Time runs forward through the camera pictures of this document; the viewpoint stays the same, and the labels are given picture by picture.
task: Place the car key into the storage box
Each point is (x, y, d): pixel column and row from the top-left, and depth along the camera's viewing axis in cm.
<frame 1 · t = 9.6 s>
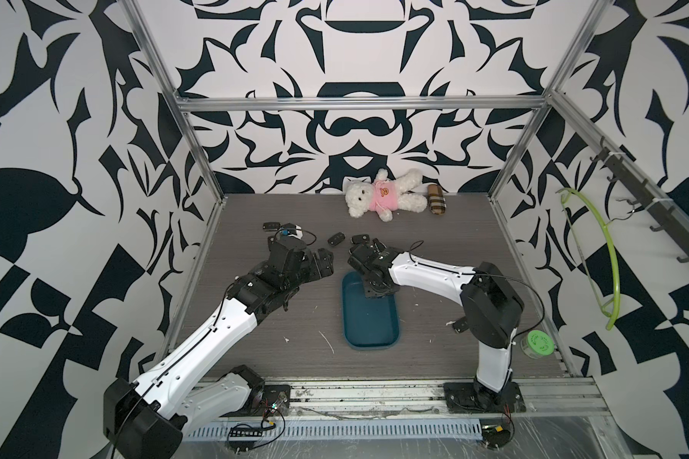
left hand: (318, 253, 77), fingers open
right hand: (375, 285, 91), fingers open
teal plastic storage tray: (368, 323, 85), point 4 cm above the table
white teddy bear pink shirt: (386, 195, 113), point 8 cm above the table
brown plaid cylinder toy: (437, 204, 116), point 4 cm above the table
green tape roll: (537, 344, 81), point 5 cm above the table
green hose loop: (616, 312, 65), point 26 cm above the table
black key fob buttons up: (268, 227, 113), on the table

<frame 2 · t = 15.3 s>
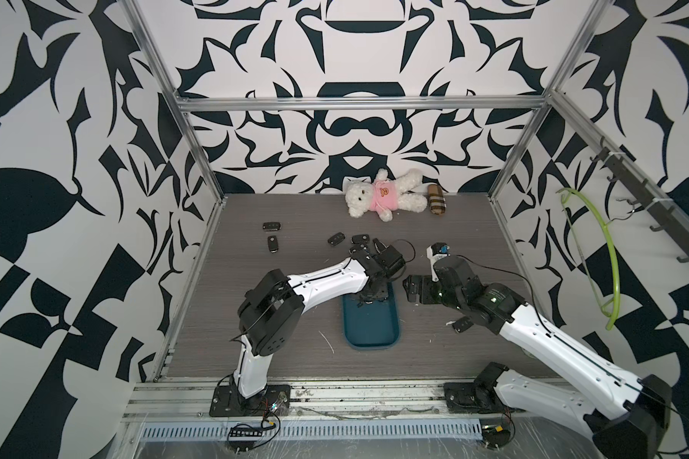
left hand: (375, 287, 88), fingers open
right hand: (416, 279, 78), fingers open
black VW key fob: (273, 244, 107), on the table
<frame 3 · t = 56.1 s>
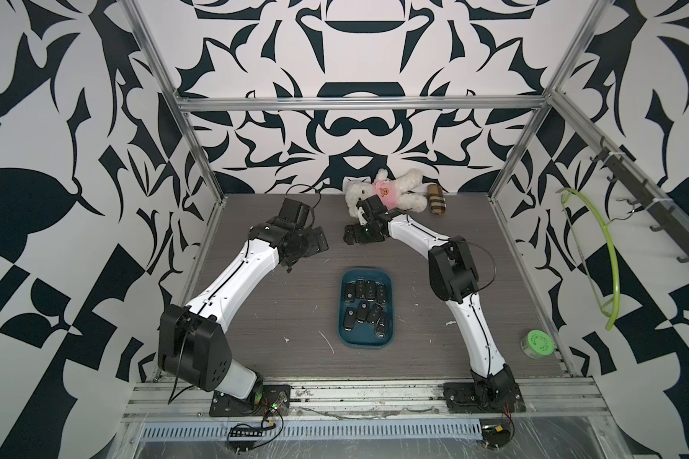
left hand: (310, 241, 84), fingers open
right hand: (355, 231, 105), fingers open
black VW key fob: (349, 318, 89), on the table
black VW key fob held: (350, 292, 93), point 2 cm above the table
black key fob in tray: (361, 289, 94), point 3 cm above the table
black key fob in tray 2: (370, 290, 94), point 3 cm above the table
black key fob chrome ring: (381, 294, 93), point 2 cm above the table
black key fob tilted: (362, 311, 90), on the table
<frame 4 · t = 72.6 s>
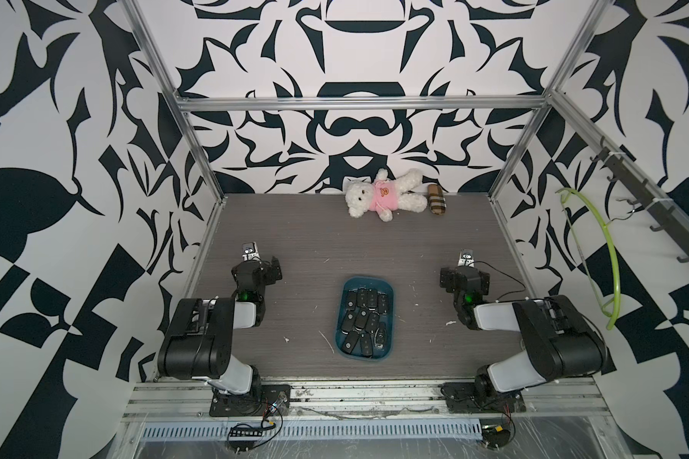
left hand: (257, 257, 94), fingers open
right hand: (465, 265, 94), fingers open
